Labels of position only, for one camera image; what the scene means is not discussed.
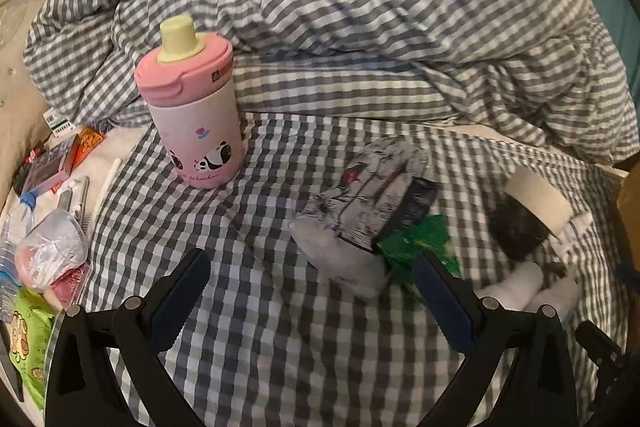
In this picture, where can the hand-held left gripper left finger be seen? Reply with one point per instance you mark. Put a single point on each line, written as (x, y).
(182, 297)

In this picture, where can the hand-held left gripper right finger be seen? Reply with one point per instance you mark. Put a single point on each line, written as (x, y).
(445, 307)

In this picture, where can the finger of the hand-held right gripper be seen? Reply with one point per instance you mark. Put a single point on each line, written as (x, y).
(597, 349)

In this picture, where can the green plastic packet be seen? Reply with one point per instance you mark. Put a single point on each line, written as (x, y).
(425, 237)

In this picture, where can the grey printed packet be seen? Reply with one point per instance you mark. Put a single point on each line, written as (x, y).
(360, 197)

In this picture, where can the brown cardboard box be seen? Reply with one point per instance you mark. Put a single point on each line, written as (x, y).
(630, 207)

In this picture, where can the white plastic bottle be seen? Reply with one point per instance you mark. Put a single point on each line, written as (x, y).
(510, 287)

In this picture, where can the black round object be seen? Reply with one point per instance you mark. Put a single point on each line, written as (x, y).
(515, 229)

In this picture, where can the pink patterned box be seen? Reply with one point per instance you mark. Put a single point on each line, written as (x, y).
(72, 287)

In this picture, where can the grey checked bed sheet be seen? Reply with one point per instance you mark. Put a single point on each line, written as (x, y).
(280, 357)

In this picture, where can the white squeeze tube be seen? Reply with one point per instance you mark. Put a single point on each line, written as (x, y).
(575, 229)

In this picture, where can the clear plastic bag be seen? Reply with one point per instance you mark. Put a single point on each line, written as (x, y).
(52, 247)

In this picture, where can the white plastic stick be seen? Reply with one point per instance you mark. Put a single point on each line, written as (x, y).
(107, 179)

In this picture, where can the beige tape roll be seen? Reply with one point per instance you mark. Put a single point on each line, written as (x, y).
(540, 202)

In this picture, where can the green cartoon snack packet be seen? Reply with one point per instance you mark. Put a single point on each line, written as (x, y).
(30, 347)

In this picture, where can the pink panda print bottle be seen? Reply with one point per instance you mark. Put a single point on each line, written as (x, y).
(195, 127)

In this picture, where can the orange small box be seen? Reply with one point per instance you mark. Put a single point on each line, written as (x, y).
(87, 147)

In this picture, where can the clear water bottle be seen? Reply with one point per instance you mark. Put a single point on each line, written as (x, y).
(15, 227)

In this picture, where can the dark pink-edged box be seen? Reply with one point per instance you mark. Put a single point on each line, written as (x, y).
(47, 167)

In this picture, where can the white barcode label box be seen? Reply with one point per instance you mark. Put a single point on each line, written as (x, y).
(57, 122)

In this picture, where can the cream tufted pillow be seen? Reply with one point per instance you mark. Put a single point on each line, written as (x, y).
(15, 107)

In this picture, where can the grey checked duvet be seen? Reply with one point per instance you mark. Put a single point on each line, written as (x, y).
(400, 32)

